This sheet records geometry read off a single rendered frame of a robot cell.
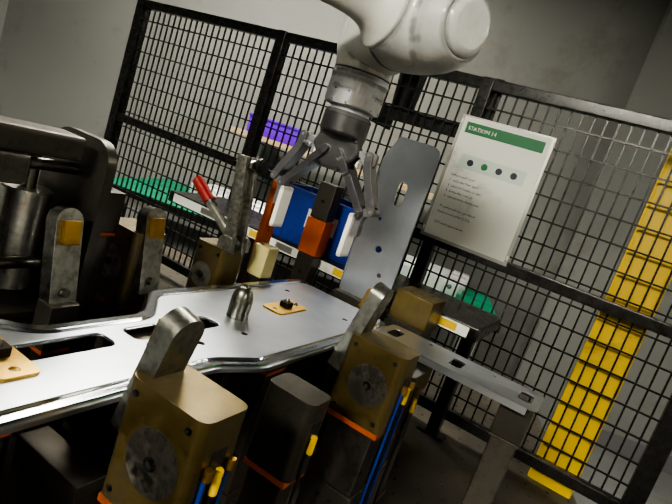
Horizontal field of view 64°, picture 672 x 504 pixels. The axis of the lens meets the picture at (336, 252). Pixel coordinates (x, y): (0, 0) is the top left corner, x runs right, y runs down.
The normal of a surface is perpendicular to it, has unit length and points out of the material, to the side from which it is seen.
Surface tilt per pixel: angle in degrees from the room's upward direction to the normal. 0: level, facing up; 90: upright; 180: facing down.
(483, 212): 90
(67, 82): 90
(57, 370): 0
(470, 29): 90
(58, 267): 78
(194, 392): 0
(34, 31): 90
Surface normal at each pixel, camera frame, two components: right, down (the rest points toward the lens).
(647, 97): -0.18, 0.12
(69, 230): 0.87, 0.16
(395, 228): -0.48, 0.00
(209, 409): 0.32, -0.93
